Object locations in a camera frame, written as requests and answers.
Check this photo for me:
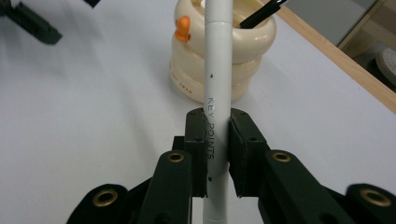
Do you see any black pen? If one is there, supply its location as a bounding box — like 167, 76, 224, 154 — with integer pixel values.
238, 0, 288, 30

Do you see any wooden table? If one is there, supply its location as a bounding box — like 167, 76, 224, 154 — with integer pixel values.
260, 0, 396, 116

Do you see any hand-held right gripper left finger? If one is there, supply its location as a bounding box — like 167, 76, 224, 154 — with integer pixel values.
146, 106, 208, 224

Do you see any white flat device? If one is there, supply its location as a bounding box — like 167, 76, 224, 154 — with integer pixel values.
374, 48, 396, 86

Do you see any white pen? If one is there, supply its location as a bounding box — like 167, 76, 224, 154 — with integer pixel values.
202, 0, 234, 224

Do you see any light wooden desk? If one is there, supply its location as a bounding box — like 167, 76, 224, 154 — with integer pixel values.
337, 0, 396, 63

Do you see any cream ringed pen holder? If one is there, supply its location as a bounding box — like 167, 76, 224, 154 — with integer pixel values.
169, 0, 277, 105

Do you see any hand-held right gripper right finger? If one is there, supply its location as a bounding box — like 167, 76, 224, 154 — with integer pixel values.
228, 107, 356, 224

